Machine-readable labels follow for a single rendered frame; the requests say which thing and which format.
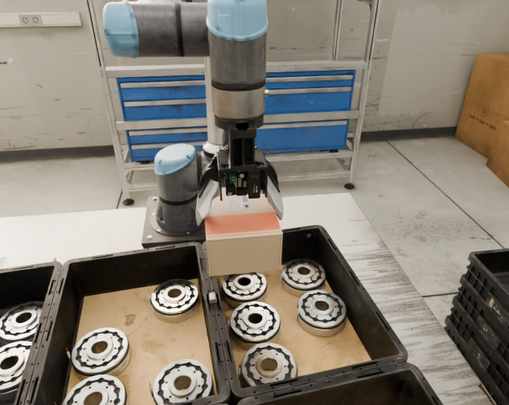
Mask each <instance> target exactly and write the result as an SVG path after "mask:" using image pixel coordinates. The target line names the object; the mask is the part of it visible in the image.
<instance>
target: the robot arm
mask: <svg viewBox="0 0 509 405"><path fill-rule="evenodd" d="M268 25H269V20H268V18H267V6H266V0H139V1H138V2H128V1H125V0H124V1H122V2H109V3H107V4H106V5H105V7H104V9H103V28H104V33H105V41H106V43H107V46H108V49H109V51H110V52H111V53H112V54H113V55H114V56H116V57H131V58H132V59H136V58H137V57H204V67H205V84H206V102H207V135H208V140H207V141H206V142H205V143H204V144H203V151H196V150H195V148H194V147H193V146H192V145H187V144H177V145H171V146H168V147H166V148H164V149H162V150H161V151H159V152H158V153H157V155H156V157H155V159H154V164H155V169H154V172H155V173H156V179H157V184H158V196H159V200H158V207H157V210H156V215H155V216H156V222H157V224H158V225H159V226H160V227H161V228H162V229H165V230H167V231H177V232H179V231H189V230H192V229H194V228H196V227H198V226H200V225H201V224H202V223H203V221H204V220H205V217H206V216H207V213H208V212H209V209H210V208H211V202H212V201H213V199H214V198H216V197H218V196H220V201H223V199H222V188H223V187H225V189H226V195H227V196H232V195H236V196H243V195H246V194H247V195H248V198H249V199H251V198H260V197H261V194H264V195H265V197H266V198H267V199H268V201H269V204H270V205H272V206H273V209H274V210H275V212H276V215H277V217H278V218H279V219H280V220H282V218H283V212H284V208H283V202H282V198H281V192H280V189H279V185H278V180H277V173H276V171H275V169H274V168H273V165H272V164H271V163H270V162H269V161H268V160H267V159H266V158H265V156H264V154H263V152H262V149H258V147H257V145H255V137H257V129H258V128H260V127H261V126H262V125H263V124H264V111H265V99H264V96H269V90H268V89H265V79H266V43H267V29H268Z"/></svg>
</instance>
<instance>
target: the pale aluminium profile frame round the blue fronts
mask: <svg viewBox="0 0 509 405"><path fill-rule="evenodd" d="M380 4H381V0H372V5H371V16H370V22H369V28H368V33H367V44H366V50H365V56H364V61H365V62H366V67H365V69H363V72H362V78H361V82H355V84H354V88H355V87H360V90H359V100H358V106H357V110H351V111H334V112H300V113H283V114H266V115H264V123H272V122H289V121H320V120H337V119H353V118H355V129H354V132H353V133H347V137H353V141H352V144H351V143H350V142H349V141H348V140H347V144H346V150H337V149H329V150H320V152H308V153H281V154H268V155H265V154H264V153H263V154H264V156H265V158H266V159H267V160H268V161H269V162H281V161H294V160H307V159H320V158H336V159H337V160H338V162H339V163H340V165H341V166H342V167H343V168H344V170H334V171H321V172H309V173H296V174H277V180H278V181H279V182H282V181H294V180H306V179H319V178H341V177H347V181H348V183H347V184H345V185H344V187H345V188H346V189H348V190H352V189H354V188H355V186H354V185H353V184H351V183H353V182H354V177H355V167H356V162H357V157H358V152H359V141H360V136H361V130H362V125H363V115H364V109H365V104H366V99H367V89H368V83H369V78H370V72H371V62H372V57H373V51H374V46H375V41H376V31H377V25H378V20H379V14H380ZM84 5H85V9H86V14H87V18H88V25H89V30H90V34H91V38H92V45H93V49H94V53H95V57H96V65H97V69H98V73H99V77H100V81H101V88H102V92H103V97H104V101H105V108H106V112H107V116H108V120H109V127H110V132H111V136H112V140H113V148H114V151H115V155H116V159H117V167H118V171H119V175H120V180H121V187H122V190H123V195H124V198H127V199H126V200H124V201H123V205H126V206H128V205H132V204H133V203H134V200H133V199H131V198H130V191H141V190H157V189H158V184H157V183H156V182H150V183H138V184H134V183H132V182H131V181H132V177H133V172H134V171H135V170H150V169H155V164H154V162H150V161H138V162H132V161H131V158H130V161H129V163H127V161H128V158H129V146H128V141H126V143H125V145H121V142H120V138H119V133H118V130H127V129H157V128H173V127H189V126H207V118H206V117H196V118H179V119H162V120H146V121H116V117H115V112H114V108H113V101H112V97H114V96H119V92H110V87H109V80H108V78H106V74H105V69H106V66H105V59H104V55H103V51H102V46H101V38H100V34H99V30H98V26H97V21H96V13H95V9H94V5H93V0H84ZM342 13H343V0H337V3H336V12H335V28H334V36H333V44H332V52H331V60H333V59H337V58H338V51H339V36H340V29H341V21H342ZM368 61H369V62H370V63H369V68H368V69H367V66H368ZM101 70H102V72H103V77H104V78H102V75H101ZM122 149H123V152H122ZM346 157H350V163H348V162H347V161H346V159H345V158H346Z"/></svg>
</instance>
